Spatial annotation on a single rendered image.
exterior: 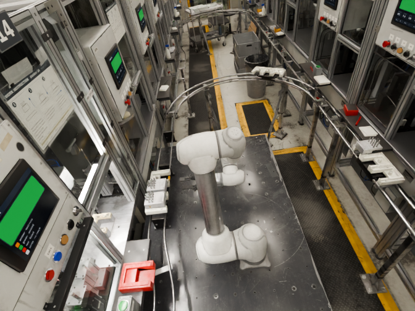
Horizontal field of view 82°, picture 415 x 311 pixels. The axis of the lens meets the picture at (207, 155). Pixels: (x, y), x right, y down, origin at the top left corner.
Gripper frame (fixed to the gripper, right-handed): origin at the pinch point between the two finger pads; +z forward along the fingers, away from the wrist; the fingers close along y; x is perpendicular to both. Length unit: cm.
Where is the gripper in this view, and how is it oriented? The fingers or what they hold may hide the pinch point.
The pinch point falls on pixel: (184, 183)
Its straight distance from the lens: 167.6
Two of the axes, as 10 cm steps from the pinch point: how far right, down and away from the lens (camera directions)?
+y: -1.3, -7.2, -6.8
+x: 0.3, 6.8, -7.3
